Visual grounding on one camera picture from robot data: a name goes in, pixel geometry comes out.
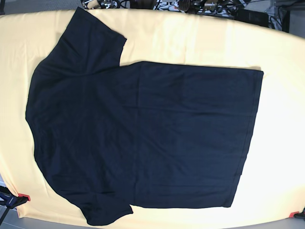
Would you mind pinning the black power adapter box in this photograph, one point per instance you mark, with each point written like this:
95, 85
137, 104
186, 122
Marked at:
253, 17

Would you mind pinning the left red-black table clamp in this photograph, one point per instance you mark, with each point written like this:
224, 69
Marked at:
11, 201

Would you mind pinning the dark navy T-shirt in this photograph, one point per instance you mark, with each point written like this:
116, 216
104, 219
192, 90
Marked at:
154, 135

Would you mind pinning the right red-black table clamp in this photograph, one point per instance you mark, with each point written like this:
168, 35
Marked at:
298, 215

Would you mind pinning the white power strip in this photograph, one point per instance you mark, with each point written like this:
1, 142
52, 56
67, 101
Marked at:
168, 6

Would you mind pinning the red-black table clamp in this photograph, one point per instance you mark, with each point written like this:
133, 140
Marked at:
298, 215
11, 201

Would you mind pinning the yellow table cloth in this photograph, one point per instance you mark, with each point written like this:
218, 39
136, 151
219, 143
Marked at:
272, 184

